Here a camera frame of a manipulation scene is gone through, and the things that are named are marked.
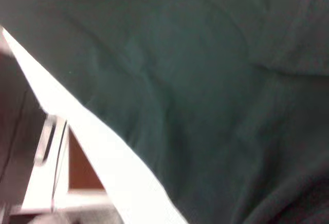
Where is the black shirt with FREE print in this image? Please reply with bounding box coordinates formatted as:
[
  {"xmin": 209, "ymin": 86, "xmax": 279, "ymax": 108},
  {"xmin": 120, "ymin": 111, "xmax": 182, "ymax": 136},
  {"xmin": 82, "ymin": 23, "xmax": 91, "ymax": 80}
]
[{"xmin": 0, "ymin": 0, "xmax": 329, "ymax": 224}]

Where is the white furniture frame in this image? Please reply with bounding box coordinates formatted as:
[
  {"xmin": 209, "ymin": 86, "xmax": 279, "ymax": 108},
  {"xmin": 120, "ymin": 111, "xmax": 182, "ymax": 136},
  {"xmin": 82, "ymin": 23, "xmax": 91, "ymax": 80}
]
[{"xmin": 19, "ymin": 115, "xmax": 108, "ymax": 213}]

